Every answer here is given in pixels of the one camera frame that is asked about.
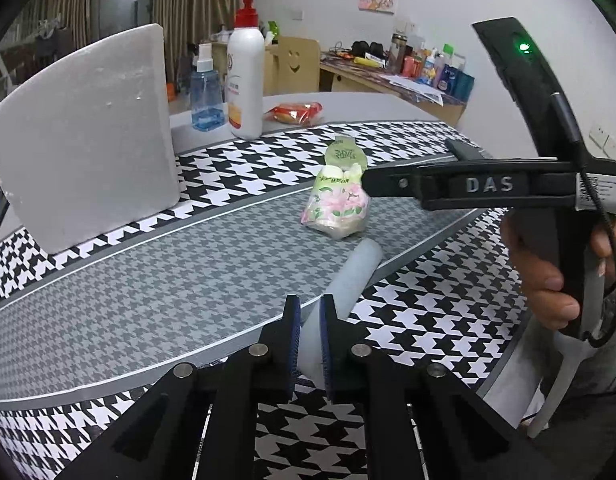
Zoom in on printed paper sheet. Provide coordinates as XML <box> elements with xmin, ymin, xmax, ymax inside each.
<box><xmin>383</xmin><ymin>75</ymin><xmax>446</xmax><ymax>106</ymax></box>

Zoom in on white red pump lotion bottle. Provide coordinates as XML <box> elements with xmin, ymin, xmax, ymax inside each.
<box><xmin>227</xmin><ymin>0</ymin><xmax>266</xmax><ymax>141</ymax></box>

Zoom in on houndstooth table mat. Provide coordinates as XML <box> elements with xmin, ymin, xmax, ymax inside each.
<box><xmin>0</xmin><ymin>120</ymin><xmax>538</xmax><ymax>480</ymax></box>

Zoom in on dark thermos bottle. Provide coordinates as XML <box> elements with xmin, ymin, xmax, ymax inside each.
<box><xmin>390</xmin><ymin>34</ymin><xmax>407</xmax><ymax>73</ymax></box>

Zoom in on floral tissue packet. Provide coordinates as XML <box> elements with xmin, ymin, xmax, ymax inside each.
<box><xmin>300</xmin><ymin>135</ymin><xmax>371</xmax><ymax>239</ymax></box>

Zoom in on wooden chair with smiley cutout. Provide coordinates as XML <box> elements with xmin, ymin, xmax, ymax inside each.
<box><xmin>263</xmin><ymin>36</ymin><xmax>321</xmax><ymax>96</ymax></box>

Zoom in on brown curtain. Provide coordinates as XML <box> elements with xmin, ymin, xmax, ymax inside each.
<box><xmin>155</xmin><ymin>0</ymin><xmax>239</xmax><ymax>86</ymax></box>
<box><xmin>18</xmin><ymin>0</ymin><xmax>96</xmax><ymax>51</ymax></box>

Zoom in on wooden desk with printed mat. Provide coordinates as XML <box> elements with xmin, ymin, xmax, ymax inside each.
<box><xmin>318</xmin><ymin>52</ymin><xmax>468</xmax><ymax>126</ymax></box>

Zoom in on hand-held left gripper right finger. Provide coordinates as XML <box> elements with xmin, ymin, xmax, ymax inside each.
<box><xmin>319</xmin><ymin>294</ymin><xmax>556</xmax><ymax>480</ymax></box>

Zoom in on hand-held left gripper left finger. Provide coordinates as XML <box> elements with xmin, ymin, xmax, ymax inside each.
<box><xmin>88</xmin><ymin>295</ymin><xmax>305</xmax><ymax>480</ymax></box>

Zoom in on black headphones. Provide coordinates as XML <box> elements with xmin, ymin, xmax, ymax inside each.
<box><xmin>351</xmin><ymin>40</ymin><xmax>389</xmax><ymax>58</ymax></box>

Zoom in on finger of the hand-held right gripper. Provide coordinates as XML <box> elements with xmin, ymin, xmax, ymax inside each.
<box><xmin>445</xmin><ymin>138</ymin><xmax>488</xmax><ymax>162</ymax></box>
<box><xmin>362</xmin><ymin>159</ymin><xmax>439</xmax><ymax>201</ymax></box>

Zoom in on glass balcony door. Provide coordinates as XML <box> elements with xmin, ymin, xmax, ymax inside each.
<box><xmin>95</xmin><ymin>0</ymin><xmax>156</xmax><ymax>41</ymax></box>

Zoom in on black cable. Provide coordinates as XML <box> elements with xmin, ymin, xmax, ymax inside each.
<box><xmin>550</xmin><ymin>91</ymin><xmax>616</xmax><ymax>348</ymax></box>

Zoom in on white foam box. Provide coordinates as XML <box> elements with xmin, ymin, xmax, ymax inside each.
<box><xmin>0</xmin><ymin>23</ymin><xmax>181</xmax><ymax>256</ymax></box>

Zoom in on blue spray bottle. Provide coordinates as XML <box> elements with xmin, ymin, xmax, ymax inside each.
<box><xmin>190</xmin><ymin>42</ymin><xmax>226</xmax><ymax>132</ymax></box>

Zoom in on red snack packet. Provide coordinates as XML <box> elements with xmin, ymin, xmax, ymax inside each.
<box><xmin>264</xmin><ymin>101</ymin><xmax>323</xmax><ymax>127</ymax></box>

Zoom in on person's right hand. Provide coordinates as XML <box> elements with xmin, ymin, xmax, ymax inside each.
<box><xmin>502</xmin><ymin>207</ymin><xmax>616</xmax><ymax>332</ymax></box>

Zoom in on pale blue foam cylinder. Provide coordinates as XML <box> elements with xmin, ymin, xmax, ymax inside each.
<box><xmin>295</xmin><ymin>239</ymin><xmax>383</xmax><ymax>391</ymax></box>

